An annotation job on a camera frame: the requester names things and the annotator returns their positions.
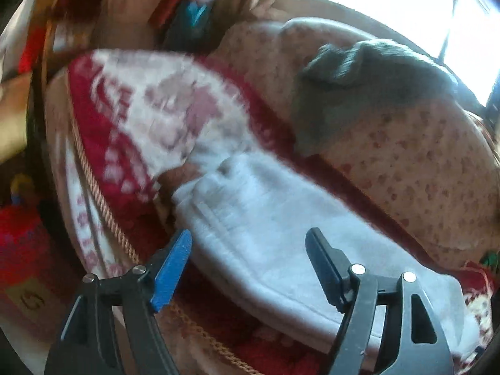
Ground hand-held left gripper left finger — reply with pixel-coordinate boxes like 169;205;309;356
44;229;193;375

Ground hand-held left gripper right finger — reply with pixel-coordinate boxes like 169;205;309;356
305;227;456;375

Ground light grey fleece pants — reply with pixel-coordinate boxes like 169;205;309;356
170;152;480;354

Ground red and white patterned blanket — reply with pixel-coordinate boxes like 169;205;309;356
49;49;493;375

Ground red toy box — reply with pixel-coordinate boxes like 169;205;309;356
0;199;84;333

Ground dark grey cloth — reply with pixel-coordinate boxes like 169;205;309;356
291;39;462;157

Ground teal object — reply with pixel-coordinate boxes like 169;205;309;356
177;2;209;30

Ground window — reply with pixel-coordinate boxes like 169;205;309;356
291;0;500;108

